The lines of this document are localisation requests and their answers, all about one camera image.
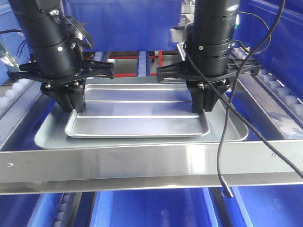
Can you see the blue bin below left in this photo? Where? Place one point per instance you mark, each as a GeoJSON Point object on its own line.
{"type": "Point", "coordinates": [29, 210]}

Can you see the centre white roller track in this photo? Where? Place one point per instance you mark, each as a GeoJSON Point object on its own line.
{"type": "Point", "coordinates": [143, 64]}

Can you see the blue bin upper left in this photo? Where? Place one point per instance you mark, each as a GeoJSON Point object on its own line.
{"type": "Point", "coordinates": [12, 41]}

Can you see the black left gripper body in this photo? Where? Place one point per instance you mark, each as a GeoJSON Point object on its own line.
{"type": "Point", "coordinates": [88, 68]}

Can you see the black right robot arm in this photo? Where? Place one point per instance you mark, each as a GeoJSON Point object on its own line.
{"type": "Point", "coordinates": [208, 44]}

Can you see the large grey tray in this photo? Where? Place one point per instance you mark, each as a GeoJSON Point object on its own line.
{"type": "Point", "coordinates": [52, 133]}

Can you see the blue bin below centre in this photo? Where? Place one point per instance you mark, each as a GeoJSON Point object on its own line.
{"type": "Point", "coordinates": [190, 207]}

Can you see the left steel divider rail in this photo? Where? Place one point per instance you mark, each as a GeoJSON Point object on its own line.
{"type": "Point", "coordinates": [17, 124]}

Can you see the front steel shelf rail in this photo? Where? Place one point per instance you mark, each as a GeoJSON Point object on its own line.
{"type": "Point", "coordinates": [141, 167]}

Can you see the blue bin below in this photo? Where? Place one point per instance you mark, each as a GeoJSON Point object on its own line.
{"type": "Point", "coordinates": [190, 207]}
{"type": "Point", "coordinates": [29, 210]}
{"type": "Point", "coordinates": [266, 206]}

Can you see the blue bin stack right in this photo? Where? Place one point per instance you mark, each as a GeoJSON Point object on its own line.
{"type": "Point", "coordinates": [284, 56]}

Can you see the right steel divider rail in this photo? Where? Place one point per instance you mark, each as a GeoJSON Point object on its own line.
{"type": "Point", "coordinates": [273, 119]}

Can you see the far right roller track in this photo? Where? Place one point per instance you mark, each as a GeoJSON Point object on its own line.
{"type": "Point", "coordinates": [279, 92]}

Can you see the blue bin back centre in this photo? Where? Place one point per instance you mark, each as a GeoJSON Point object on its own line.
{"type": "Point", "coordinates": [127, 25]}

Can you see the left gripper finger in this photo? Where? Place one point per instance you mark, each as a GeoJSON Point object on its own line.
{"type": "Point", "coordinates": [61, 97]}
{"type": "Point", "coordinates": [77, 98]}

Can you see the steel divider rail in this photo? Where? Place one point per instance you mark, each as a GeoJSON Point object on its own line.
{"type": "Point", "coordinates": [17, 124]}
{"type": "Point", "coordinates": [273, 119]}

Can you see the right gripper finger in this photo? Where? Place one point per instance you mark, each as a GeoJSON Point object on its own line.
{"type": "Point", "coordinates": [197, 95]}
{"type": "Point", "coordinates": [210, 99]}

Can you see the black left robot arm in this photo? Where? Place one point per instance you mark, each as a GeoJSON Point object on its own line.
{"type": "Point", "coordinates": [55, 41]}

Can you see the blue bin below right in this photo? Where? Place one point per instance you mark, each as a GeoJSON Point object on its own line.
{"type": "Point", "coordinates": [266, 206]}

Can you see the small silver ribbed tray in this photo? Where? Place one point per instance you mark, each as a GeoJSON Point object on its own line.
{"type": "Point", "coordinates": [137, 111]}

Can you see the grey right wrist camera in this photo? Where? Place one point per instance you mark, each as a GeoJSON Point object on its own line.
{"type": "Point", "coordinates": [179, 33]}

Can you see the red metal floor frame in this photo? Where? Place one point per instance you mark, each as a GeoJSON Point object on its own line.
{"type": "Point", "coordinates": [125, 63]}

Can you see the far left roller track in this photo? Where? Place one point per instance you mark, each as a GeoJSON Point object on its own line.
{"type": "Point", "coordinates": [13, 93]}

